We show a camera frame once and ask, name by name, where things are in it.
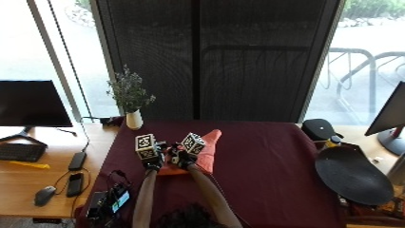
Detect black computer mouse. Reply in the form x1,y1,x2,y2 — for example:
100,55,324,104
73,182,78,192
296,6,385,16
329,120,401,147
33,185,57,207

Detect person's right hand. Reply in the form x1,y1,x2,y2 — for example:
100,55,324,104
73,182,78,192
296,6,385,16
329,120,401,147
166,143,198,170

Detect salmon pink cloth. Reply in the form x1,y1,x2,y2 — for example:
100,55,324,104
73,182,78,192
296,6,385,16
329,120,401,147
157,128,222,177

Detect black computer monitor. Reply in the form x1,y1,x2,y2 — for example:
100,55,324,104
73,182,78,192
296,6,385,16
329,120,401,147
0,79,78,147

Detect person's left hand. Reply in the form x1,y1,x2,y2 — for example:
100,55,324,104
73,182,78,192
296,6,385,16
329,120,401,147
141,141,169,172

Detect white vase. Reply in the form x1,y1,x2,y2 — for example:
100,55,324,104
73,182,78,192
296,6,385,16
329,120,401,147
125,108,144,131

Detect white marker cube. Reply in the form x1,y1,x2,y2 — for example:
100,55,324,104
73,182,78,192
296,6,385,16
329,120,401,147
134,133,160,161
180,131,208,156

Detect black smartphone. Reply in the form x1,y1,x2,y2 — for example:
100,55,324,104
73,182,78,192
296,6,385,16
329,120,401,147
65,172,85,199

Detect black cable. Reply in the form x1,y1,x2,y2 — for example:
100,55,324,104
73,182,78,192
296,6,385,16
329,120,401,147
54,167,90,219

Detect black mesh window blind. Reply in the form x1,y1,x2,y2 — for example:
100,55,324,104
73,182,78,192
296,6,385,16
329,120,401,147
89,0,342,124

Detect black oval tray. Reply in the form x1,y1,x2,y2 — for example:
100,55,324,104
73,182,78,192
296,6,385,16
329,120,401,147
314,144,394,206

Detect black keyboard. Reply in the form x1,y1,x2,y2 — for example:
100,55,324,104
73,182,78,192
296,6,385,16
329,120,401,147
0,142,48,163

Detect dark red tablecloth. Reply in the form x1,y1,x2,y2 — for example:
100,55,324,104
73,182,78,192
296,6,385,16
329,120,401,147
74,119,348,228

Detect green flower bunch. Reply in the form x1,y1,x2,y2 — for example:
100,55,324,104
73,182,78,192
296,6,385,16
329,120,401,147
105,65,157,114

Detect yellow paper strip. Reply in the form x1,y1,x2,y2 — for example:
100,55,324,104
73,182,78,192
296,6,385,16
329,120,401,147
9,160,50,170

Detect dark monitor with red stand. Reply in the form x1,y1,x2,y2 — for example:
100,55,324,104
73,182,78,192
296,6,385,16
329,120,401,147
364,81,405,156

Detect black device with lit screen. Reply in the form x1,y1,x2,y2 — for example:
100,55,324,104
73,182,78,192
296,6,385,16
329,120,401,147
85,183,132,221

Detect metal bicycle rack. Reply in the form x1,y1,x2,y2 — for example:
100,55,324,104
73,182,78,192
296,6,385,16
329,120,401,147
321,47,405,119

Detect black round case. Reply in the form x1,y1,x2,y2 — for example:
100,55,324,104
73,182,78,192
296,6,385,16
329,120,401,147
301,118,342,143

